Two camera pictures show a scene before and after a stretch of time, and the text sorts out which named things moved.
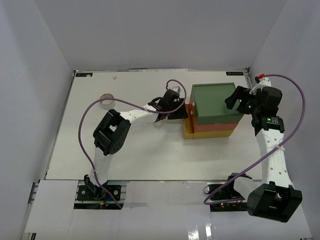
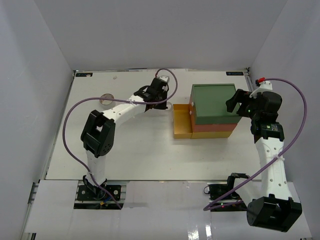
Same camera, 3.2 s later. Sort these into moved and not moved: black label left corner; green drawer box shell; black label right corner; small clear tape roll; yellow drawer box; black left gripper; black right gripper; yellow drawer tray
Moved: black left gripper; yellow drawer tray; small clear tape roll
Not moved: black right gripper; green drawer box shell; black label left corner; black label right corner; yellow drawer box
